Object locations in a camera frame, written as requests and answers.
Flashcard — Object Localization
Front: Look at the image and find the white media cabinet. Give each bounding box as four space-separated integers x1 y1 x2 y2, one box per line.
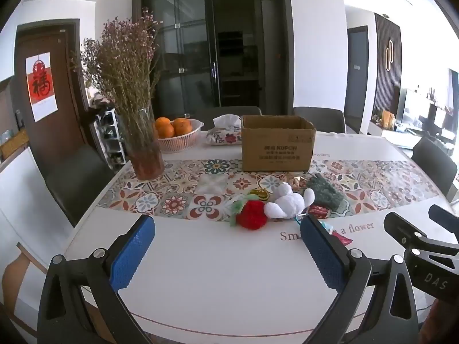
369 120 424 148

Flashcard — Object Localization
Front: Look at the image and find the dried flower bouquet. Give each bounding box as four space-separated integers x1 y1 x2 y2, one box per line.
72 7 164 151

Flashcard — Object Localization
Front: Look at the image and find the red plush toy with leaves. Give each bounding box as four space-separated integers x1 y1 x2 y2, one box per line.
229 198 269 230

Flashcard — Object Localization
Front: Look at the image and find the dark slatted wall panel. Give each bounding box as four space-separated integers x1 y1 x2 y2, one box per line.
373 12 402 130

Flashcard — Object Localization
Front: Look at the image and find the wicker basket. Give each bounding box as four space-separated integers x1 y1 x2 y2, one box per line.
0 129 29 160

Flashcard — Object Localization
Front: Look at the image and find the white plush toy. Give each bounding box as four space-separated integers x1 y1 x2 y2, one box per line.
263 183 315 220

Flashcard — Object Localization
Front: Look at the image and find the floral tissue box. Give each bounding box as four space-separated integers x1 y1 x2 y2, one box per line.
206 114 244 146

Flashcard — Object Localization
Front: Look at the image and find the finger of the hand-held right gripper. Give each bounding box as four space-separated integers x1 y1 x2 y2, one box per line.
383 212 459 259
428 204 459 227

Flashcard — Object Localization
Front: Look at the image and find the white basket of oranges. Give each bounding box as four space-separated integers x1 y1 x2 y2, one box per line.
154 118 204 153

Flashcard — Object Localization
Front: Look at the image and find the brown wooden door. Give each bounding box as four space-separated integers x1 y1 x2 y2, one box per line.
14 19 90 180

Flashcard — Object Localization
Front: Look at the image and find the red and white wall poster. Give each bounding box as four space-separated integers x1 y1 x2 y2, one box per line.
26 52 59 122

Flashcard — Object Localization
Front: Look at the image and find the glass vase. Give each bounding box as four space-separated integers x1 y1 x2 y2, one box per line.
118 105 166 181

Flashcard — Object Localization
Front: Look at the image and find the television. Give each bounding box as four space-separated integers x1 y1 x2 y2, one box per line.
400 88 436 127

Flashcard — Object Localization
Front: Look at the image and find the green knitted cloth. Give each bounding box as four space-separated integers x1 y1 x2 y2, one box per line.
306 174 347 211

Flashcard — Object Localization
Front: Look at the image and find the brown cardboard box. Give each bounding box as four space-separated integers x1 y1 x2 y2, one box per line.
241 115 317 173

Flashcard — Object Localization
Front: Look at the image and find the dark glass sliding door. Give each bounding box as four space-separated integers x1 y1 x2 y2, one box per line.
132 0 295 122

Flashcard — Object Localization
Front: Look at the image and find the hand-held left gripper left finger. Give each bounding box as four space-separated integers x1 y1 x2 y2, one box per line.
37 215 156 344

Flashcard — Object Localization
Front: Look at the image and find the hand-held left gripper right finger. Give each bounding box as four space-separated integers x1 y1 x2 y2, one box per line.
300 215 420 344

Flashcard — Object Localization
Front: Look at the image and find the dark interior door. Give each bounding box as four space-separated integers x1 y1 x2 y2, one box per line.
346 26 369 130

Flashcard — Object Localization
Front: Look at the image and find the red snack packet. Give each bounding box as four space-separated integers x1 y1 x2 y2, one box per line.
332 230 353 247

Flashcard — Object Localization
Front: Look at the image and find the person's right forearm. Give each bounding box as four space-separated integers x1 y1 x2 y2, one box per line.
419 299 459 344

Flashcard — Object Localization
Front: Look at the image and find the orange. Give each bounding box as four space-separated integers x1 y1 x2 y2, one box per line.
173 118 193 137
155 116 176 139

